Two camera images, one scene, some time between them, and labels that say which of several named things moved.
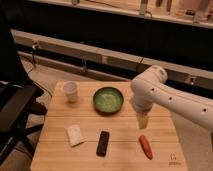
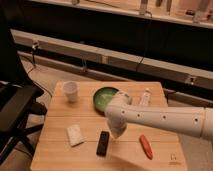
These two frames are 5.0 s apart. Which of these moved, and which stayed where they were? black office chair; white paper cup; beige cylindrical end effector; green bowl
Moved: beige cylindrical end effector
Stayed: black office chair; white paper cup; green bowl
